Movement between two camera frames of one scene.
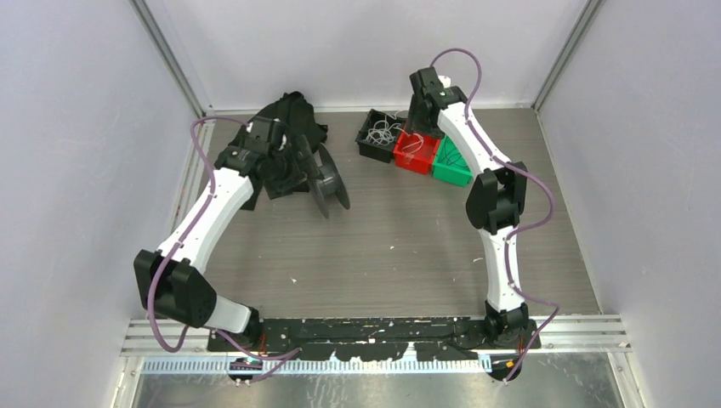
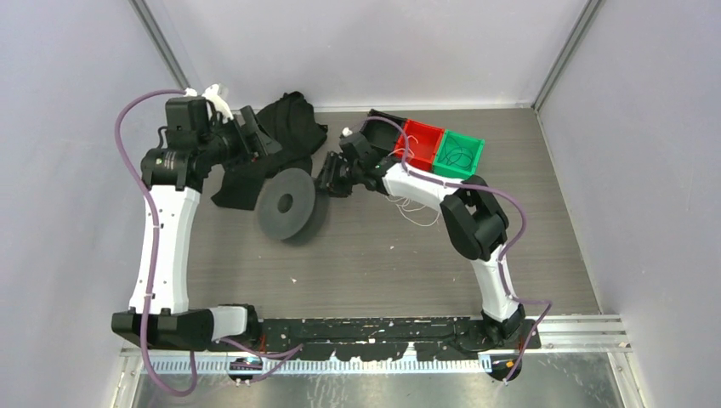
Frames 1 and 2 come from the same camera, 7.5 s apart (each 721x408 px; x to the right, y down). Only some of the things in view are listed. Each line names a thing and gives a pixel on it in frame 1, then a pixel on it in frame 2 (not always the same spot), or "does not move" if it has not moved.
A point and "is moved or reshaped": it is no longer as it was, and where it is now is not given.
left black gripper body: (289, 172) -> (252, 146)
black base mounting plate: (366, 339) does not move
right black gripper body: (416, 122) -> (341, 176)
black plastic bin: (378, 134) does not move
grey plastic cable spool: (330, 184) is moved or reshaped
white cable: (380, 133) -> (416, 209)
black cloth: (298, 115) does not move
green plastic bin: (450, 165) does not move
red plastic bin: (415, 152) does not move
